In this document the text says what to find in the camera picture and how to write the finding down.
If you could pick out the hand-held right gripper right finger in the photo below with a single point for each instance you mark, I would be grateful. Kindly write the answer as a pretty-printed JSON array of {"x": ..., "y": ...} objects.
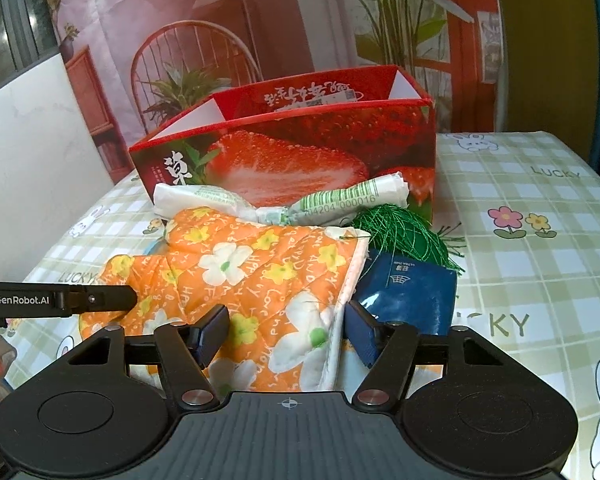
[{"x": 361, "y": 335}]

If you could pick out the dark window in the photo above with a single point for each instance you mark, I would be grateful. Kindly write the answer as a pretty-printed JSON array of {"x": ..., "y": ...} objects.
[{"x": 5, "y": 20}]

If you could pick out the orange floral quilted mitt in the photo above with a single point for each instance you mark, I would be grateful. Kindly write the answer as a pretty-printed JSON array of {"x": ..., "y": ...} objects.
[{"x": 260, "y": 270}]

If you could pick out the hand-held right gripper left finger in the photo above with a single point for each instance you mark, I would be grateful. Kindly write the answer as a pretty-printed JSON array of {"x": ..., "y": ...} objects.
[{"x": 212, "y": 332}]

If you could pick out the white green packet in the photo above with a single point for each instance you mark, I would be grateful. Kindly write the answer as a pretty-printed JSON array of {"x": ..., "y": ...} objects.
[{"x": 330, "y": 202}]

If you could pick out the printed room scene backdrop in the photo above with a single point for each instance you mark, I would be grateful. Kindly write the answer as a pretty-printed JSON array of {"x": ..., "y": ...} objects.
[{"x": 280, "y": 20}]

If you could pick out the red strawberry print box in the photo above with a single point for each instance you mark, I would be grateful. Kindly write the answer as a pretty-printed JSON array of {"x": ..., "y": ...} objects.
[{"x": 290, "y": 160}]

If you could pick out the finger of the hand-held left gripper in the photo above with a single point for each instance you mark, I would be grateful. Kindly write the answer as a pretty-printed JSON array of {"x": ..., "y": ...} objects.
[{"x": 105, "y": 299}]

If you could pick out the dark blue foil packet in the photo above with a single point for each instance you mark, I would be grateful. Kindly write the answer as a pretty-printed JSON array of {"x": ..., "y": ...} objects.
[{"x": 410, "y": 290}]

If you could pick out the green thread tassel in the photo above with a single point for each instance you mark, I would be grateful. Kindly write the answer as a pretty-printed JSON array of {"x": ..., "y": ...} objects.
[{"x": 400, "y": 232}]

